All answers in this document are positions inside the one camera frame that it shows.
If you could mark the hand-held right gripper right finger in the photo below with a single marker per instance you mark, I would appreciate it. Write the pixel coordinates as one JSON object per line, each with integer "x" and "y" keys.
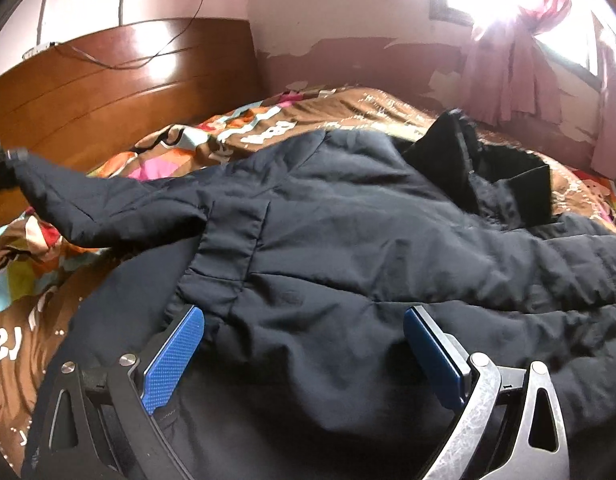
{"x": 433, "y": 360}

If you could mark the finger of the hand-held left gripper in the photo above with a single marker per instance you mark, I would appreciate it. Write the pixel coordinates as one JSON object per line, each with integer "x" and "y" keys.
{"x": 12, "y": 152}

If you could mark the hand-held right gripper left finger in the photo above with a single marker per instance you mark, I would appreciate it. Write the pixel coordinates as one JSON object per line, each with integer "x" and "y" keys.
{"x": 172, "y": 360}

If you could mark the dark navy padded jacket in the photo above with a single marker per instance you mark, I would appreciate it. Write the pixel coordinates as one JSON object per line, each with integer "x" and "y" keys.
{"x": 313, "y": 210}

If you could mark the wooden headboard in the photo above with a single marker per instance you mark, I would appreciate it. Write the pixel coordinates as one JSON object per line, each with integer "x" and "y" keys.
{"x": 87, "y": 95}

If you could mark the white power strip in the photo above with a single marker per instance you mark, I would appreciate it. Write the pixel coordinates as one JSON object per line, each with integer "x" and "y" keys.
{"x": 37, "y": 50}

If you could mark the colourful printed blanket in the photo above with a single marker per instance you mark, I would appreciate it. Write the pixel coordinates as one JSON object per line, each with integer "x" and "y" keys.
{"x": 17, "y": 320}

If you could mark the pink curtain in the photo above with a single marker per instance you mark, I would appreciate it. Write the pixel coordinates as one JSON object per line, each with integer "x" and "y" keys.
{"x": 518, "y": 70}

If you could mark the bright window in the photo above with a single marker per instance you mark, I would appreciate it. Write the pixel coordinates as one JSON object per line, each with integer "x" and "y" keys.
{"x": 563, "y": 25}

